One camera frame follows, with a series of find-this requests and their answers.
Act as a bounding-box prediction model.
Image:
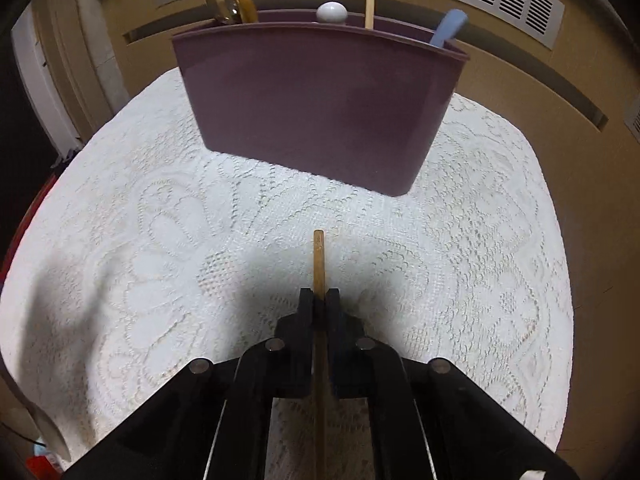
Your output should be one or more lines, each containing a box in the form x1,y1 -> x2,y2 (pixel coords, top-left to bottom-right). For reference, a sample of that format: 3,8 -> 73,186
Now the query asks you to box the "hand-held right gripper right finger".
325,287 -> 583,480

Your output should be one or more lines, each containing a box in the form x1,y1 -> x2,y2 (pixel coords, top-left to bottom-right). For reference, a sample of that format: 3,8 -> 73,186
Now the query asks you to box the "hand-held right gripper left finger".
62,287 -> 317,480

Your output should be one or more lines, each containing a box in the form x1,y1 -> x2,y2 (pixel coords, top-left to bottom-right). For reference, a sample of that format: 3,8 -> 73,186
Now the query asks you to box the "purple plastic utensil holder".
171,8 -> 471,197

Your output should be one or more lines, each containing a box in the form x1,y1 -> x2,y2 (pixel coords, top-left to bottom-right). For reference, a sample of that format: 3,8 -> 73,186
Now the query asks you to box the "white round spoon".
316,2 -> 348,24

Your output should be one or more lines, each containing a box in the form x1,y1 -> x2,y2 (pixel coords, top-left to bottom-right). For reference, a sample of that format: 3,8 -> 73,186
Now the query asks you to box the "blue rice paddle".
429,8 -> 469,48

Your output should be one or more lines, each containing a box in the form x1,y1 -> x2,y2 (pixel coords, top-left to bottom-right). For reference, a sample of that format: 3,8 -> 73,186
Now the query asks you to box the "wooden spoon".
231,0 -> 258,25

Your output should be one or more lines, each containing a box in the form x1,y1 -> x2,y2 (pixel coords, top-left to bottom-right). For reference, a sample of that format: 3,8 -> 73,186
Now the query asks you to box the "white lace tablecloth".
0,67 -> 576,480

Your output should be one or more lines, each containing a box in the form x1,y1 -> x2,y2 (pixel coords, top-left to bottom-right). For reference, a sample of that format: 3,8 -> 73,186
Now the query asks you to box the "white curved plastic object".
0,355 -> 71,461

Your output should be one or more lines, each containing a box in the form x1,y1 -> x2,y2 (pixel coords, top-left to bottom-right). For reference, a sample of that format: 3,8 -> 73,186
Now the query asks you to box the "red object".
25,455 -> 66,476

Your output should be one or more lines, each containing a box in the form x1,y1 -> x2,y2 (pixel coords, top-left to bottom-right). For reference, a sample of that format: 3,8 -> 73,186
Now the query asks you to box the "small grey vent grille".
622,100 -> 640,142

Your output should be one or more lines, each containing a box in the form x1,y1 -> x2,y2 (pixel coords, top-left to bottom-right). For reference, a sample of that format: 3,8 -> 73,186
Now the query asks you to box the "white door frame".
11,2 -> 85,148

